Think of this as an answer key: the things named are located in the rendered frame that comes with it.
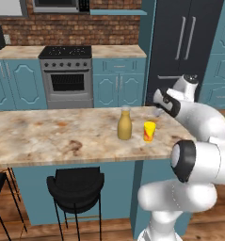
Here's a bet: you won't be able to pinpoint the teal island base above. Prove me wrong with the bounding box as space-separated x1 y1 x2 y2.
11 158 193 241

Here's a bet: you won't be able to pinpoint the silver oven with black hob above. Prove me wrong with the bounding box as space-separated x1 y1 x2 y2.
38 44 95 110

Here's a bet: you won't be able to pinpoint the teal base cupboards with drawer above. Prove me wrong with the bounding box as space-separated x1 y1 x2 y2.
91 56 148 108

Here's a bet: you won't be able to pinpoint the teal base cupboards with arched doors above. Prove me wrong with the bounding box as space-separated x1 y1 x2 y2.
0 58 49 111

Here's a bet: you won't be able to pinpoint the silver microwave oven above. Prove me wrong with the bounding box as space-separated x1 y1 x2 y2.
32 0 91 14

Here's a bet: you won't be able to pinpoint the teal tall side panel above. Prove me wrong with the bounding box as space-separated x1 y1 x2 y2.
137 0 158 106

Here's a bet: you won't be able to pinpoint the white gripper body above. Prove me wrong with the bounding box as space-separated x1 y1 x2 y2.
153 88 169 109

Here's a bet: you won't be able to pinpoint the grey framed window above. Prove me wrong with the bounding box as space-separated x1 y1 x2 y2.
0 0 29 19

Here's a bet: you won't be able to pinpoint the black fridge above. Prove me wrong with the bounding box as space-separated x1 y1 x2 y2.
146 0 225 106

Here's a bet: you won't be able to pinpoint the teal tall cupboards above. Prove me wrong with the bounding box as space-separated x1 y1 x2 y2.
198 0 225 110

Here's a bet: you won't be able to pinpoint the yellow juice pitcher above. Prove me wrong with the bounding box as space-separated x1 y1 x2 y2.
117 105 133 141

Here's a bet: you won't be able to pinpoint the teal wall shelf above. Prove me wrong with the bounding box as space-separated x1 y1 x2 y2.
89 8 148 16

